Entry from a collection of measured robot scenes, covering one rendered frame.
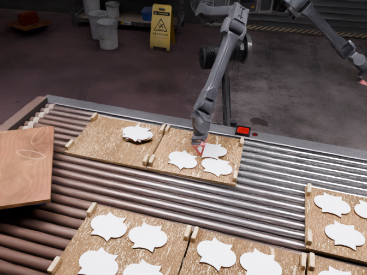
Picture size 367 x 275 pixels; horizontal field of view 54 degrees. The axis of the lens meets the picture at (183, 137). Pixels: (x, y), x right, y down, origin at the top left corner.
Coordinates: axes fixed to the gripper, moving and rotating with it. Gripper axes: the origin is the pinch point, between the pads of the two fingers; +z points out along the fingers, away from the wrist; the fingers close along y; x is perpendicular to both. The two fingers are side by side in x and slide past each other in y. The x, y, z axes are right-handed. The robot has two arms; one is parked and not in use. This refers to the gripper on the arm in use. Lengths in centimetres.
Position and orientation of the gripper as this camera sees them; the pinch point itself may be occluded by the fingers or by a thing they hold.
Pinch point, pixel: (202, 149)
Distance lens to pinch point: 178.5
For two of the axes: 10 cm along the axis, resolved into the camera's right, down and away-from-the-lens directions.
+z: 1.5, 8.5, 5.1
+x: -9.6, 0.1, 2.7
